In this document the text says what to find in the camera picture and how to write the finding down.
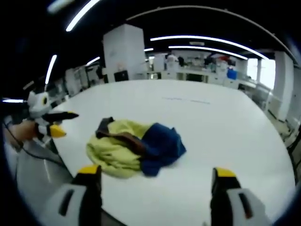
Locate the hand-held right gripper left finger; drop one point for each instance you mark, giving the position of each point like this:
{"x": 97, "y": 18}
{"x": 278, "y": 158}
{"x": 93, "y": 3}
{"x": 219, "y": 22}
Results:
{"x": 70, "y": 200}

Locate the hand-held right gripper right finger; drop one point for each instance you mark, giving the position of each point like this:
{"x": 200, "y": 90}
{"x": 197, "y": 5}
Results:
{"x": 237, "y": 200}

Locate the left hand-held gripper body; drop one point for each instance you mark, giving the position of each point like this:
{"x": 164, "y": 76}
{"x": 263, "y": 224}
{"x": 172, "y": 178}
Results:
{"x": 38, "y": 103}

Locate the yellow blue brown garment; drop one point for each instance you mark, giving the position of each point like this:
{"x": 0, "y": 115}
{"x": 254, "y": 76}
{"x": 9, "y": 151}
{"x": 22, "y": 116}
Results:
{"x": 122, "y": 148}

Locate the person's left hand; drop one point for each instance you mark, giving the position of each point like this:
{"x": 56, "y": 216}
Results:
{"x": 23, "y": 130}

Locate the short ceiling light strip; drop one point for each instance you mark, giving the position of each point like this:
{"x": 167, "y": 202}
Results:
{"x": 50, "y": 69}
{"x": 92, "y": 61}

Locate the white shelving rack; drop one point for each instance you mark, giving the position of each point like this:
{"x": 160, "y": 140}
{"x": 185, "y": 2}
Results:
{"x": 82, "y": 78}

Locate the black monitor box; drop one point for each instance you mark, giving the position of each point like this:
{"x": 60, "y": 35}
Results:
{"x": 121, "y": 75}

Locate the white square pillar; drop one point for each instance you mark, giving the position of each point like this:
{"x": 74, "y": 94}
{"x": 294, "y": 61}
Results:
{"x": 123, "y": 51}

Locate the long ceiling light strip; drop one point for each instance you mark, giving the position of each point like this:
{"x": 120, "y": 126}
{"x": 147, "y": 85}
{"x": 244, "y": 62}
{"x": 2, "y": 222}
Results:
{"x": 211, "y": 41}
{"x": 81, "y": 15}
{"x": 209, "y": 50}

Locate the blue container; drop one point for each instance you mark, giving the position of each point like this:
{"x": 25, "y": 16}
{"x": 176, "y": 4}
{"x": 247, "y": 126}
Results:
{"x": 231, "y": 73}

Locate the bright window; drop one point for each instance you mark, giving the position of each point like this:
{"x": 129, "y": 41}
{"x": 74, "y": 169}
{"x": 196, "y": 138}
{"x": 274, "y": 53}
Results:
{"x": 261, "y": 73}

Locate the white lab counter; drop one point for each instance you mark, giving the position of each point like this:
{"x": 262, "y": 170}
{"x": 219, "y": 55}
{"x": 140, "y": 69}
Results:
{"x": 188, "y": 74}

